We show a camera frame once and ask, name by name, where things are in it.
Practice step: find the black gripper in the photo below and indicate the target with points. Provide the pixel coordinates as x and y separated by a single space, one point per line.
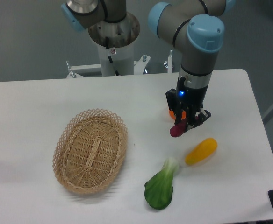
190 91

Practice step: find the purple sweet potato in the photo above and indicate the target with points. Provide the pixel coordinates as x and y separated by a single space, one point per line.
180 128

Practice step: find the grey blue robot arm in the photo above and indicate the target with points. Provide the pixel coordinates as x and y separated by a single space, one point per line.
192 27

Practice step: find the orange tangerine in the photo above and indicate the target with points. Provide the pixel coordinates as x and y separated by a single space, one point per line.
173 115

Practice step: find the yellow mango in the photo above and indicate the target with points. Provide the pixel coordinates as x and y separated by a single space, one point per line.
201 151

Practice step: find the green bok choy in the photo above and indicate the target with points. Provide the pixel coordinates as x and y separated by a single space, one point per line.
159 189

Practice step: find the woven wicker basket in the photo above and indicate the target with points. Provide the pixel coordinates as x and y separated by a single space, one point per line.
90 151

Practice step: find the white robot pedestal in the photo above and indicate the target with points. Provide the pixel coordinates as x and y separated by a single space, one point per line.
116 39

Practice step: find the white metal base frame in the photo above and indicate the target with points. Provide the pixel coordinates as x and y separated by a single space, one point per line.
110 67

